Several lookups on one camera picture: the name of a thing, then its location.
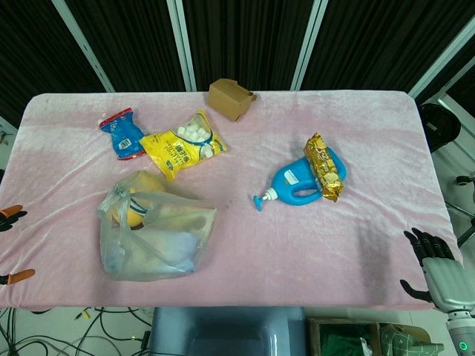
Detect brown cardboard box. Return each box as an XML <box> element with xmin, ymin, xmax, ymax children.
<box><xmin>207</xmin><ymin>78</ymin><xmax>258</xmax><ymax>123</ymax></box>

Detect blue red snack packet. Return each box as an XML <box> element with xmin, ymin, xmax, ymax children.
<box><xmin>99</xmin><ymin>108</ymin><xmax>147</xmax><ymax>161</ymax></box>

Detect pink velvet tablecloth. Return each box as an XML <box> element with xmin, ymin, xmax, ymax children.
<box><xmin>0</xmin><ymin>90</ymin><xmax>465</xmax><ymax>312</ymax></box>

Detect clear plastic bag with goods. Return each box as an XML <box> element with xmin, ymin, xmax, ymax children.
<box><xmin>96</xmin><ymin>170</ymin><xmax>219</xmax><ymax>283</ymax></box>

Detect black round stool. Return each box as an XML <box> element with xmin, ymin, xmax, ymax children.
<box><xmin>418</xmin><ymin>102</ymin><xmax>462</xmax><ymax>152</ymax></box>

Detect yellow marshmallow snack bag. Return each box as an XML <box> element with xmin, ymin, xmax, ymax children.
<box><xmin>140</xmin><ymin>108</ymin><xmax>228</xmax><ymax>182</ymax></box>

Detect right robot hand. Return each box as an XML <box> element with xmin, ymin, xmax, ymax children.
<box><xmin>399</xmin><ymin>227</ymin><xmax>475</xmax><ymax>314</ymax></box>

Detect gold biscuit packet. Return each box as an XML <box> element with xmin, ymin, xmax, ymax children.
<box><xmin>304</xmin><ymin>132</ymin><xmax>345</xmax><ymax>203</ymax></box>

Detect wooden crate with green cloth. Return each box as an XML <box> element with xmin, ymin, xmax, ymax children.
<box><xmin>307</xmin><ymin>317</ymin><xmax>445</xmax><ymax>356</ymax></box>

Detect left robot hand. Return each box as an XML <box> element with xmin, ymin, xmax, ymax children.
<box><xmin>0</xmin><ymin>204</ymin><xmax>36</xmax><ymax>286</ymax></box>

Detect black floor cables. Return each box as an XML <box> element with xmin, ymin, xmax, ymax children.
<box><xmin>0</xmin><ymin>306</ymin><xmax>154</xmax><ymax>356</ymax></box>

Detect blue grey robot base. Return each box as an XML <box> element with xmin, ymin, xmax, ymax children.
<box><xmin>148</xmin><ymin>306</ymin><xmax>307</xmax><ymax>356</ymax></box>

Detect black tripod stand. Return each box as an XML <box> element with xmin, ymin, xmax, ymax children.
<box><xmin>444</xmin><ymin>174</ymin><xmax>475</xmax><ymax>248</ymax></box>

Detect blue pump detergent bottle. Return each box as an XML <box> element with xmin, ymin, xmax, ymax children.
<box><xmin>253</xmin><ymin>147</ymin><xmax>349</xmax><ymax>211</ymax></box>

